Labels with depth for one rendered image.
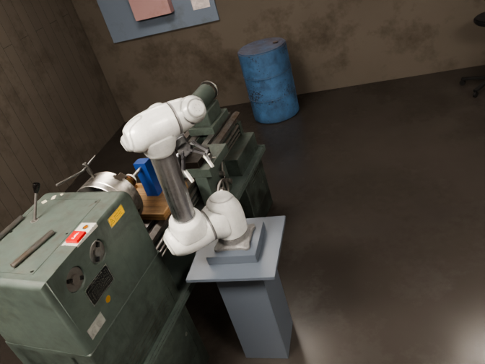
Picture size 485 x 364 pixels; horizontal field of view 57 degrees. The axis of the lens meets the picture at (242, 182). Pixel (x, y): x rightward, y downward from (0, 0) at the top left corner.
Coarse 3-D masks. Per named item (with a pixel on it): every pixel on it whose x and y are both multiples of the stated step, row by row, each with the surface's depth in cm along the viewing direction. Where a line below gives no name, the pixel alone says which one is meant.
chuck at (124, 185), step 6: (96, 174) 220; (102, 174) 218; (108, 174) 218; (114, 174) 218; (90, 180) 217; (96, 180) 214; (102, 180) 214; (108, 180) 214; (114, 180) 215; (126, 180) 218; (114, 186) 212; (120, 186) 214; (126, 186) 216; (132, 186) 219; (132, 192) 217; (138, 192) 221; (132, 198) 217; (138, 198) 220; (138, 204) 220
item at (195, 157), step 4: (196, 148) 276; (208, 148) 274; (192, 152) 273; (208, 152) 274; (188, 156) 270; (192, 156) 269; (196, 156) 268; (200, 156) 266; (188, 160) 266; (192, 160) 264; (196, 160) 263; (200, 160) 264; (188, 164) 264; (192, 164) 263; (196, 164) 262; (200, 164) 264; (188, 168) 266; (192, 168) 265; (196, 168) 264
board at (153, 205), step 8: (136, 184) 271; (144, 192) 265; (144, 200) 257; (152, 200) 255; (160, 200) 253; (144, 208) 250; (152, 208) 248; (160, 208) 246; (168, 208) 241; (144, 216) 242; (152, 216) 240; (160, 216) 238
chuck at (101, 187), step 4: (84, 184) 215; (88, 184) 213; (92, 184) 212; (96, 184) 211; (100, 184) 211; (104, 184) 212; (80, 188) 214; (84, 188) 213; (88, 188) 212; (92, 188) 211; (96, 188) 210; (100, 188) 209; (104, 188) 209; (108, 188) 210; (112, 188) 211
